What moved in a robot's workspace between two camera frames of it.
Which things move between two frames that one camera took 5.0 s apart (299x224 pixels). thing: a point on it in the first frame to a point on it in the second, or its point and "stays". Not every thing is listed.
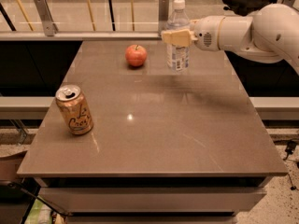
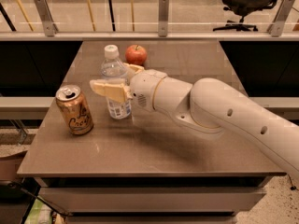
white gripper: [206, 33] to [143, 89]
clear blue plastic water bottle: [177, 57] to [113, 69]
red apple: [135, 55] stays
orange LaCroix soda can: [75, 109] stays
